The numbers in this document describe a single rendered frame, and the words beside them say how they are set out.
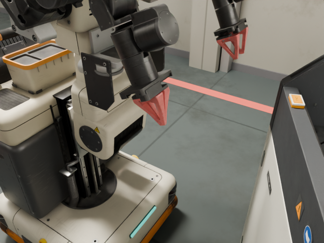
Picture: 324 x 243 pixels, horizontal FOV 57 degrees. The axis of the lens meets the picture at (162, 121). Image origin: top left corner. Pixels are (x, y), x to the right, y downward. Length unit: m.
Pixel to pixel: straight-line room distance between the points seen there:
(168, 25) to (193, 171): 1.49
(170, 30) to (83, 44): 0.42
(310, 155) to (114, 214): 0.92
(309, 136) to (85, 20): 0.60
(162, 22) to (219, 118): 1.96
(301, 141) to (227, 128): 1.65
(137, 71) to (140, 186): 0.96
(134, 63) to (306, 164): 0.38
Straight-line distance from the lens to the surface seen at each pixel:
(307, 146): 0.70
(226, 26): 0.93
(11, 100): 1.18
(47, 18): 0.75
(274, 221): 0.87
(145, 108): 0.61
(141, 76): 0.57
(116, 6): 0.56
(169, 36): 0.52
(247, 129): 2.36
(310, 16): 2.94
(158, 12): 0.52
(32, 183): 1.26
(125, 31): 0.56
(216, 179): 1.91
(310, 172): 0.64
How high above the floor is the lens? 1.35
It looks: 35 degrees down
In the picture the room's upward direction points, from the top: straight up
